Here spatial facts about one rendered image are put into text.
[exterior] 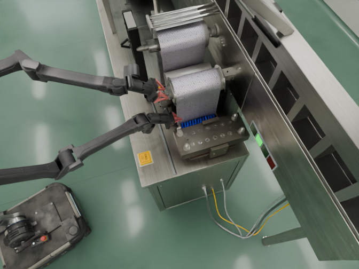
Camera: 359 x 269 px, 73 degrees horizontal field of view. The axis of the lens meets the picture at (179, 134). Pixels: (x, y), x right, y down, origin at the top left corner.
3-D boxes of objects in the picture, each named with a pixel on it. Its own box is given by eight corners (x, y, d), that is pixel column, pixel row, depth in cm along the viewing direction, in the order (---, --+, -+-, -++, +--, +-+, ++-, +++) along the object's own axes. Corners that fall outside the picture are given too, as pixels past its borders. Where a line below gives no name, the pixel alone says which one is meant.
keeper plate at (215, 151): (208, 155, 143) (210, 148, 133) (224, 150, 144) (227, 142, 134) (210, 159, 142) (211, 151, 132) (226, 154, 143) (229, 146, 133)
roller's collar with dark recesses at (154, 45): (147, 47, 130) (145, 37, 125) (158, 45, 131) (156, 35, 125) (150, 55, 127) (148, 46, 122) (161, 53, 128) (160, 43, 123)
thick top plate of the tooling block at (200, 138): (173, 135, 143) (172, 131, 137) (236, 117, 148) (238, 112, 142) (181, 159, 136) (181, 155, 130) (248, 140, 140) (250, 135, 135)
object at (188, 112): (177, 124, 141) (176, 106, 125) (215, 113, 144) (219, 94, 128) (177, 125, 141) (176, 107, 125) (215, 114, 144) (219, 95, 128)
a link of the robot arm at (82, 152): (66, 169, 105) (56, 150, 108) (70, 173, 110) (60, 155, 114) (151, 124, 119) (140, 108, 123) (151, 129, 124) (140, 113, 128)
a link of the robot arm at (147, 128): (144, 126, 119) (135, 113, 121) (137, 140, 126) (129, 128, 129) (163, 121, 126) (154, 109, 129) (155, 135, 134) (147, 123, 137)
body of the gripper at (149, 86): (151, 102, 116) (138, 100, 111) (146, 86, 120) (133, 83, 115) (159, 94, 112) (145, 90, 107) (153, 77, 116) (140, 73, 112)
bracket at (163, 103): (161, 121, 156) (156, 91, 129) (171, 118, 157) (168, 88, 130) (163, 127, 154) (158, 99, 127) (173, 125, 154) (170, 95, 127)
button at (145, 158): (138, 155, 145) (137, 153, 143) (149, 151, 146) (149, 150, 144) (140, 165, 142) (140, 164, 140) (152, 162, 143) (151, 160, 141)
